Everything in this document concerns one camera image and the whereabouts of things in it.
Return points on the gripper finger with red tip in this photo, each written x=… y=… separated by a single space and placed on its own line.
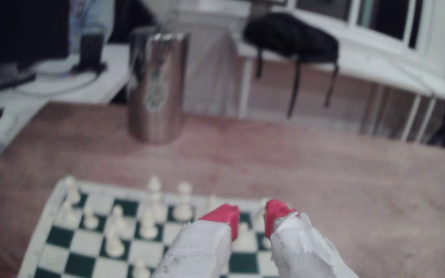
x=203 y=251
x=303 y=255

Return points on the white chess pawn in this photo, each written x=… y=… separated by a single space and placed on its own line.
x=266 y=242
x=141 y=269
x=242 y=233
x=148 y=227
x=90 y=220

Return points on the tall white chess piece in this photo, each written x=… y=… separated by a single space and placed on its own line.
x=155 y=199

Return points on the green and white chess mat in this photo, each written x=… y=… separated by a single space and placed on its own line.
x=87 y=244

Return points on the metallic steel tumbler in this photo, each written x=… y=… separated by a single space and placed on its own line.
x=157 y=85

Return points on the white desk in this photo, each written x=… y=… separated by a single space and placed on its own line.
x=106 y=85

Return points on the white folding table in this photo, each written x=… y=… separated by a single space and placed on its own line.
x=377 y=69

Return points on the small black speaker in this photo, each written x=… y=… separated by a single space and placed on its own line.
x=91 y=50

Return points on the pale blue printed object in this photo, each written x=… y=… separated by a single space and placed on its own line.
x=91 y=15

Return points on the black computer monitor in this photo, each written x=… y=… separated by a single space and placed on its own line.
x=14 y=31

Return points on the white window frame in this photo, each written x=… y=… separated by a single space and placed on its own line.
x=355 y=11

